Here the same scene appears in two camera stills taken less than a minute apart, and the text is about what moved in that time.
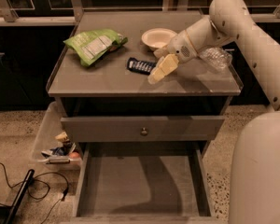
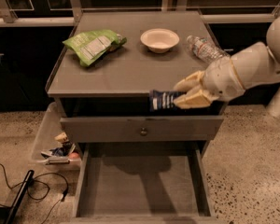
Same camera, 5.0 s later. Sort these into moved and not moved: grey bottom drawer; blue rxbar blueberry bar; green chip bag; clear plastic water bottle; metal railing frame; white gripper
Moved: white gripper; blue rxbar blueberry bar
Not moved: grey bottom drawer; metal railing frame; clear plastic water bottle; green chip bag
